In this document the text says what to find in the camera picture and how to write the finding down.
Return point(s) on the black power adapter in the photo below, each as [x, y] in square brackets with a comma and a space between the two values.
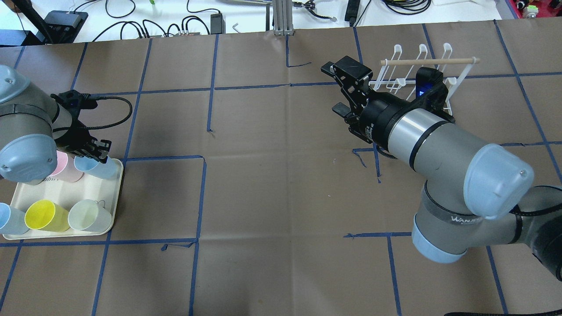
[217, 24]

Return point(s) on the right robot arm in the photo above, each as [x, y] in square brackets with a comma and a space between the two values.
[476, 193]

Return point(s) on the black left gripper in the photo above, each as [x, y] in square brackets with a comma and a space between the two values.
[74, 137]

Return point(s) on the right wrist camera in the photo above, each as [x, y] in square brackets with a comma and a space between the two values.
[431, 92]

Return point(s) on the cream plastic tray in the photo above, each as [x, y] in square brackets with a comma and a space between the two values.
[66, 195]

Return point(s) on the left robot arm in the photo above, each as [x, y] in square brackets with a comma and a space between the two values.
[34, 126]

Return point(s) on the white wire cup rack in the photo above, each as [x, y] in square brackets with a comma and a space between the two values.
[397, 73]

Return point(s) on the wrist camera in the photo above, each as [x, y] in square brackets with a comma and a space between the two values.
[73, 100]
[431, 92]

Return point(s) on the pale green white cup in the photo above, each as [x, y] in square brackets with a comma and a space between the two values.
[89, 216]

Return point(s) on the light blue cup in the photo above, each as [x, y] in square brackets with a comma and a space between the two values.
[12, 220]
[95, 168]

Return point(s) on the aluminium frame post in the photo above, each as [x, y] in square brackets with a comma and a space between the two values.
[282, 17]

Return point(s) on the pink cup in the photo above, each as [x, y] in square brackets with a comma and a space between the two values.
[66, 170]

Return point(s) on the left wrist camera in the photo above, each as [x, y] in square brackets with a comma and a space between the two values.
[73, 100]

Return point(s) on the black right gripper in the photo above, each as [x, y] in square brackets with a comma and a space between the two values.
[376, 117]

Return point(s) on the yellow cup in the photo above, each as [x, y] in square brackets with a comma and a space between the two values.
[46, 215]

